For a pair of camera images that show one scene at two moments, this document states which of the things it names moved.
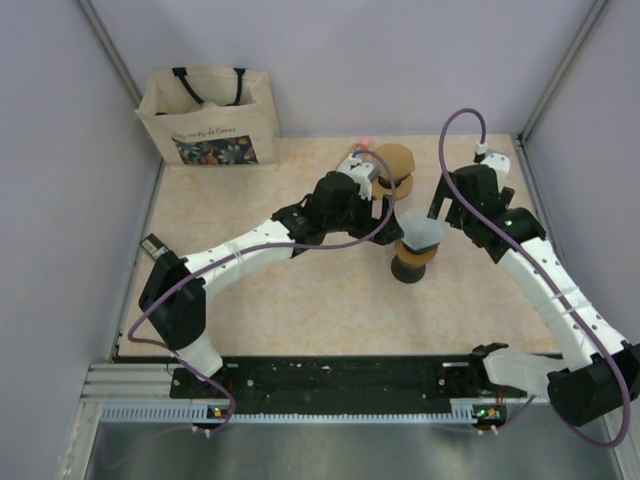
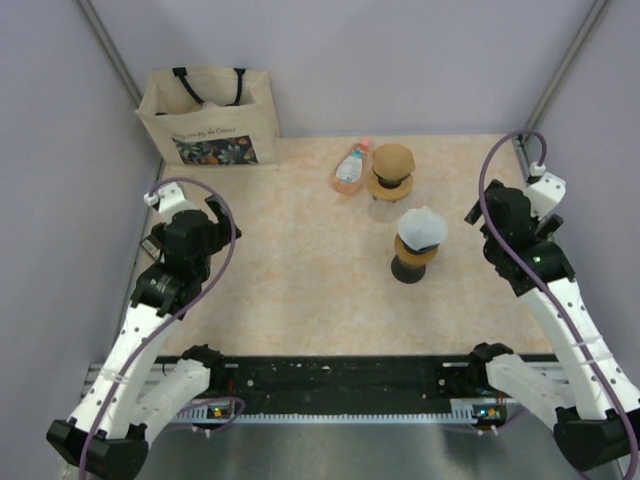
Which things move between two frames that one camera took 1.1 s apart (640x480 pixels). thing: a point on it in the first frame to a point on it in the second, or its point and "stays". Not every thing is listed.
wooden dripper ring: x=414 y=258 stays
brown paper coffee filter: x=399 y=159 stays
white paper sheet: x=420 y=230 stays
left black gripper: x=366 y=203 to x=222 y=230
